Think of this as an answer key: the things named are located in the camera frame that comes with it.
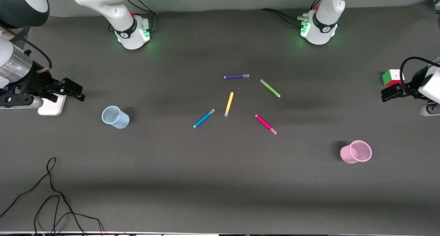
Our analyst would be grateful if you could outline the loose black table cable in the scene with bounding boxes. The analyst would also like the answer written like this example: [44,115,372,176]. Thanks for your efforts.
[0,157,104,235]

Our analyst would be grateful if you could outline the translucent blue cup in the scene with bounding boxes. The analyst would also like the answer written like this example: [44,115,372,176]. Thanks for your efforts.
[101,105,130,129]

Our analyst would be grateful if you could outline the pink cup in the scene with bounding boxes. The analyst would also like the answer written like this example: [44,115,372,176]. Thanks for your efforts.
[340,140,373,164]

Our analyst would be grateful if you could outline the white flat pad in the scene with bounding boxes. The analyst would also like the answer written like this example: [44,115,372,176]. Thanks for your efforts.
[37,93,67,116]

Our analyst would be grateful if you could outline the green marker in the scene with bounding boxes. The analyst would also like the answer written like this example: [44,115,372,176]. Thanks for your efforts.
[260,79,282,98]

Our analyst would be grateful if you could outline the black left arm base cables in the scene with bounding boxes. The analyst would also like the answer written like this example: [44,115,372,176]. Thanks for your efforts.
[260,0,322,27]

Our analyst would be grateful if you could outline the black arm base cables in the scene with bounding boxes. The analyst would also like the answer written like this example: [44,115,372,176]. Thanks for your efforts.
[108,0,157,34]
[260,0,322,27]

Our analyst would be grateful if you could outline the colourful puzzle cube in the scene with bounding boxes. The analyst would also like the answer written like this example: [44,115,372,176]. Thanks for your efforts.
[382,69,405,87]

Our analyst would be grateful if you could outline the black right arm base cables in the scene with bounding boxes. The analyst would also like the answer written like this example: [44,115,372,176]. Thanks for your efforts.
[108,0,157,34]

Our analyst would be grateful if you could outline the pink marker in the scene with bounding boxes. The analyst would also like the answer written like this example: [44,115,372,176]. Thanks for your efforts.
[255,114,278,135]

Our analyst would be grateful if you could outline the yellow marker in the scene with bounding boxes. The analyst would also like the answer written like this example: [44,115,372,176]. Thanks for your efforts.
[224,92,234,117]

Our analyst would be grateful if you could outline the blue marker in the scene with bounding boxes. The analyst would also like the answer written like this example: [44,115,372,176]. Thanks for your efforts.
[193,108,216,128]

